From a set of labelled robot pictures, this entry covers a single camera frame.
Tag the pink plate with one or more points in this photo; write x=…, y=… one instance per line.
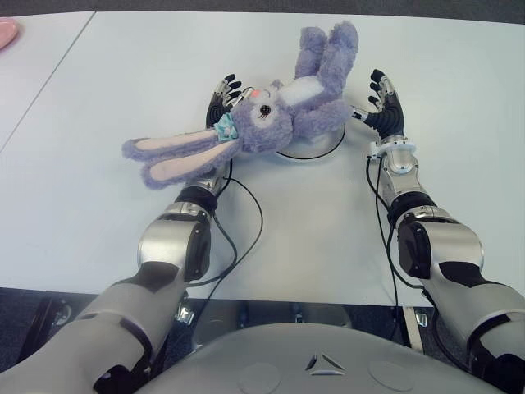
x=6, y=33

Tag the black caster wheel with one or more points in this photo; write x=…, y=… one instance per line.
x=61, y=314

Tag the robot left arm silver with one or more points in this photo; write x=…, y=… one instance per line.
x=164, y=254

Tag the purple plush bunny doll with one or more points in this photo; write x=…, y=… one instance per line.
x=266, y=119

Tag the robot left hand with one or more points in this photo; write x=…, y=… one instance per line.
x=219, y=106

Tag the robot right arm silver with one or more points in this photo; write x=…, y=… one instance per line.
x=443, y=246

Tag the grey robot torso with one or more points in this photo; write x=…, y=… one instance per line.
x=328, y=369

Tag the white plate black rim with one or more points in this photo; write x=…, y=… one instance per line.
x=316, y=145

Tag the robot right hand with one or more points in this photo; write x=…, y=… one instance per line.
x=389, y=119

